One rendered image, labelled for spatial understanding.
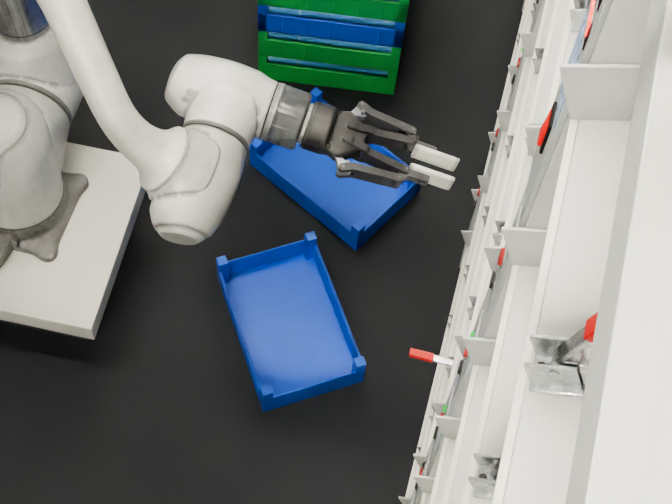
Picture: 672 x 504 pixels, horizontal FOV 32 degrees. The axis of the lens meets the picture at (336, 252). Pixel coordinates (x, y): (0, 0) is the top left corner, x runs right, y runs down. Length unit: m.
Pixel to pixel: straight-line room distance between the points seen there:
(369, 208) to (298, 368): 0.39
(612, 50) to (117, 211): 1.51
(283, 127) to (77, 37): 0.33
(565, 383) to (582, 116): 0.19
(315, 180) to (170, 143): 0.83
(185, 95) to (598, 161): 1.06
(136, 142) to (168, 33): 1.07
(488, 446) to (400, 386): 1.38
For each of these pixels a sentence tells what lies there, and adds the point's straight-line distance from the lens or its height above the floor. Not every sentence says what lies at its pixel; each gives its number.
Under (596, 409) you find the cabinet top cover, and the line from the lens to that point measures 0.38.
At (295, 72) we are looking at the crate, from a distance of 2.54.
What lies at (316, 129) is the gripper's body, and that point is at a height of 0.64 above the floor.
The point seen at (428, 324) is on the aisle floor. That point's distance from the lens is 2.28.
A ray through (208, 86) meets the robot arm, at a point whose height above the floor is 0.69.
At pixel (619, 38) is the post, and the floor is 1.53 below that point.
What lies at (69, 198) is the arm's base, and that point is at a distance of 2.11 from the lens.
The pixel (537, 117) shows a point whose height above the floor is 1.07.
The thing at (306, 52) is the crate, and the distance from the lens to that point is 2.48.
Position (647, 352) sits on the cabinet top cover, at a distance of 0.39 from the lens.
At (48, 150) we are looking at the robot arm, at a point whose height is 0.45.
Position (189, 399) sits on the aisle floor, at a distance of 2.20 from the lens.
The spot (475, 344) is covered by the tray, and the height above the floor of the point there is 1.10.
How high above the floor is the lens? 2.04
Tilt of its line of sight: 61 degrees down
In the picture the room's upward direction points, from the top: 7 degrees clockwise
